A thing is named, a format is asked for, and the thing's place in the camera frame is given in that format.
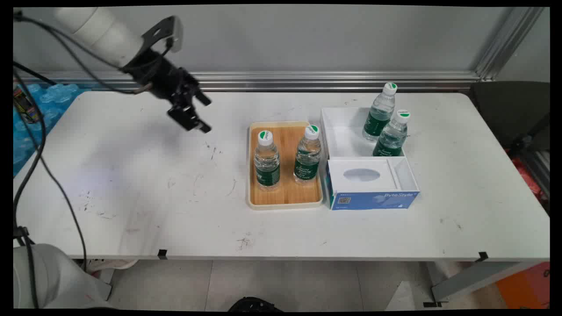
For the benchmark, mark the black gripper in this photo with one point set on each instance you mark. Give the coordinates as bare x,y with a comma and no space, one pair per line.
162,77

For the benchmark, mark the water bottle green label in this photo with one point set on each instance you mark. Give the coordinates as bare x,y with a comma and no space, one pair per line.
378,116
392,139
307,162
267,166

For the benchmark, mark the bamboo tray white rim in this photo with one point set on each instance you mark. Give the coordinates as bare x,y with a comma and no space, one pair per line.
287,193

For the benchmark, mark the blue shrink-wrapped bottle pack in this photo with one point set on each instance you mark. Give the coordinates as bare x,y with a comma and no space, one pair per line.
52,103

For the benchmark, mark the black tape strip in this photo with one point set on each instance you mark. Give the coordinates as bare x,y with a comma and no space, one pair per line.
483,256
162,254

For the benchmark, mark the colourful snack package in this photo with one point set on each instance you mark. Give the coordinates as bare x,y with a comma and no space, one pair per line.
24,105

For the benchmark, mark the white blue cardboard box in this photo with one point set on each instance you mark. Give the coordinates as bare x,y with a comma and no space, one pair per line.
373,200

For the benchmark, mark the black round object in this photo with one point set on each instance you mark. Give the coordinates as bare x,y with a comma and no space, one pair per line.
254,305

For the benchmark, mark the grey table leg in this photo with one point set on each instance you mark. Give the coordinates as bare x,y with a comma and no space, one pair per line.
474,278

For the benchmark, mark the red package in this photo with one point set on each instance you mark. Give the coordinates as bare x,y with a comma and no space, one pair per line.
529,177

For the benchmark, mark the orange box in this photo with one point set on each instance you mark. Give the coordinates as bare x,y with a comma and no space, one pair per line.
524,285

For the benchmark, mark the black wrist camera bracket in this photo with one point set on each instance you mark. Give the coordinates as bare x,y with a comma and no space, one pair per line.
169,24

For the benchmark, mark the horizontal aluminium rail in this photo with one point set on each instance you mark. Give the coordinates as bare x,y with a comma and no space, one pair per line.
307,81

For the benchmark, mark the slanted aluminium rail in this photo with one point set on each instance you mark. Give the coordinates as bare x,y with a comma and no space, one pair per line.
505,44

